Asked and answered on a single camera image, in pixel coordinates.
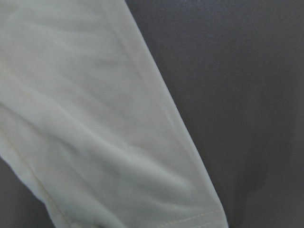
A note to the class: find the beige long-sleeve printed shirt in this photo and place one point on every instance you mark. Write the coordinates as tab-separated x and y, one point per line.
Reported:
87	122

